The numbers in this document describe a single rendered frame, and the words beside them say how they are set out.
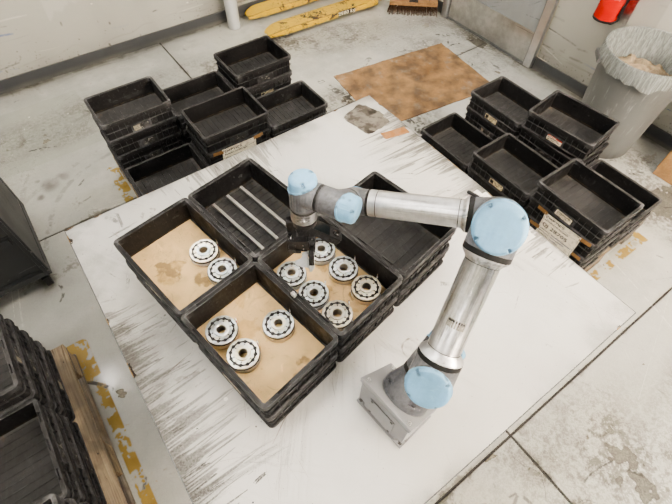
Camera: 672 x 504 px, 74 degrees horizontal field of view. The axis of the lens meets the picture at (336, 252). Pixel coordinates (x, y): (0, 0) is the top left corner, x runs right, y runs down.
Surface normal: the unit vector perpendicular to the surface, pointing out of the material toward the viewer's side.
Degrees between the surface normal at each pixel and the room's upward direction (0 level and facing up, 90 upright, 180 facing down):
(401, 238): 0
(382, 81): 0
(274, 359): 0
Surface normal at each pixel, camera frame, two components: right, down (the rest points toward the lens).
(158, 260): 0.01, -0.58
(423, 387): -0.36, 0.30
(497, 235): -0.29, 0.06
